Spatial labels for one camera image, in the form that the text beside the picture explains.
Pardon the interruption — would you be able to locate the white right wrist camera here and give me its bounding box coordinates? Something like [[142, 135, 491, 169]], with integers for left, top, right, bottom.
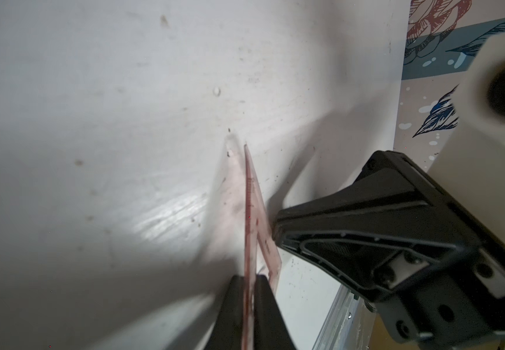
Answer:
[[428, 33, 505, 245]]

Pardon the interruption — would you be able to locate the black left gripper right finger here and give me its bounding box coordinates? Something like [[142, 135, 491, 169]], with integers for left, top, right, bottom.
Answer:
[[253, 275, 296, 350]]

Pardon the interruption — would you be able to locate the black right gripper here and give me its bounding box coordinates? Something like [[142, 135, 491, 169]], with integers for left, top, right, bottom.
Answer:
[[273, 151, 505, 349]]

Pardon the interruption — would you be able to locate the pink triangle ruler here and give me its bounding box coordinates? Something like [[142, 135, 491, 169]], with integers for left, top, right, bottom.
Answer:
[[242, 145, 282, 349]]

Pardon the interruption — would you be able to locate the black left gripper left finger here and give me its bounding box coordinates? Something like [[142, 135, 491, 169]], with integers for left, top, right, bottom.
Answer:
[[204, 275, 245, 350]]

